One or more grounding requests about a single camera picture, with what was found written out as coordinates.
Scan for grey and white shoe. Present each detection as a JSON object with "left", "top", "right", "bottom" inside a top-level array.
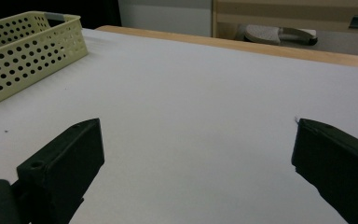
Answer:
[{"left": 236, "top": 23, "right": 319, "bottom": 47}]

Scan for light wooden furniture frame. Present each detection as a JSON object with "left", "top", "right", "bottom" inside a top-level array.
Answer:
[{"left": 211, "top": 0, "right": 358, "bottom": 40}]

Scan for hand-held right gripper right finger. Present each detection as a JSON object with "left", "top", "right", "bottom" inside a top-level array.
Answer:
[{"left": 290, "top": 118, "right": 358, "bottom": 224}]

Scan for pale yellow perforated basket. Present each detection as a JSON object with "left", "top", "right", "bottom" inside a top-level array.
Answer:
[{"left": 0, "top": 10, "right": 90, "bottom": 112}]

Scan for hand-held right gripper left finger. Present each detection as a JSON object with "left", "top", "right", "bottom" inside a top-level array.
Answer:
[{"left": 16, "top": 118, "right": 105, "bottom": 224}]

